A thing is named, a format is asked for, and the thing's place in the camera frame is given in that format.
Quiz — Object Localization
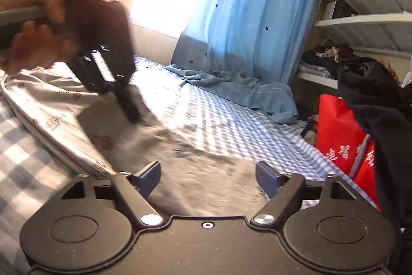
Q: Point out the grey printed pants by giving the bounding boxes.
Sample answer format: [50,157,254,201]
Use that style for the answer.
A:
[1,69,268,216]

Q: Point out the right blue star curtain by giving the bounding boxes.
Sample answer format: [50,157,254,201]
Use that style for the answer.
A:
[168,0,319,124]

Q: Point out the person's left hand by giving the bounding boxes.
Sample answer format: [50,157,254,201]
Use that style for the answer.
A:
[1,0,77,75]

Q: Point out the red shopping bag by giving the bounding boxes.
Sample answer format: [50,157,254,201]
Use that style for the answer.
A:
[315,94,381,210]

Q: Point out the black garment hanging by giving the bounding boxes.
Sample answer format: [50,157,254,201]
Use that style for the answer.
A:
[338,57,411,231]

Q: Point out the white wardrobe shelves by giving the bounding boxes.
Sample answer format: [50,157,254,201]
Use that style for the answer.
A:
[313,0,411,80]

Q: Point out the folded clothes on shelf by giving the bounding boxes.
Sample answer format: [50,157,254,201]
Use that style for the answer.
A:
[301,45,357,79]

